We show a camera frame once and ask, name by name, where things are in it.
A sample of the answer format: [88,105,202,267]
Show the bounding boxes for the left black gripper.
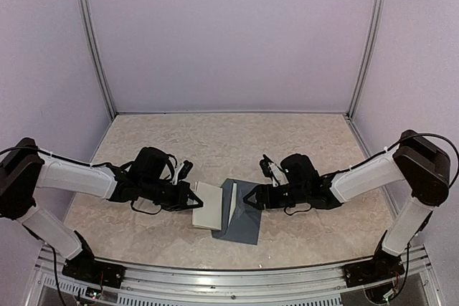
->
[141,176,203,211]

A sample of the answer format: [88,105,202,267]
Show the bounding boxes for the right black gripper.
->
[243,183,308,210]

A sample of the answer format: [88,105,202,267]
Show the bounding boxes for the brown ornate certificate paper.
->
[192,181,222,231]

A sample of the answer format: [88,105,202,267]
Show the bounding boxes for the cream letter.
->
[227,182,237,225]

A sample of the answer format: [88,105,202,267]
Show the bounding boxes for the dark blue envelope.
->
[212,178,262,246]

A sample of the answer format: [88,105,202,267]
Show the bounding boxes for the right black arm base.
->
[343,232,405,287]

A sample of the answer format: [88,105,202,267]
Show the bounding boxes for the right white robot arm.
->
[243,130,458,280]

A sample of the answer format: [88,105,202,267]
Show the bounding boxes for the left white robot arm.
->
[1,138,204,281]

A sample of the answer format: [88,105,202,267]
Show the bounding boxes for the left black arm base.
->
[62,243,126,289]

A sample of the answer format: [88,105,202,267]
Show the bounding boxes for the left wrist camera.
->
[171,160,194,185]

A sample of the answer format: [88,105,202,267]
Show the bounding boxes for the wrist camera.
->
[171,160,194,185]
[259,154,288,187]

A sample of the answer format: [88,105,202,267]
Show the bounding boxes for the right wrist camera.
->
[259,154,288,187]

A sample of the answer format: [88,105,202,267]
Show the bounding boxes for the aluminium front rail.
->
[24,247,442,305]

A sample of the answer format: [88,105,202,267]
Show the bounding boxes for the left aluminium corner post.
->
[77,0,118,121]

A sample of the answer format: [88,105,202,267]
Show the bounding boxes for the aluminium corner post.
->
[77,0,118,121]
[346,0,384,122]

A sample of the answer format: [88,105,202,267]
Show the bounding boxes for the right aluminium corner post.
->
[346,0,384,122]

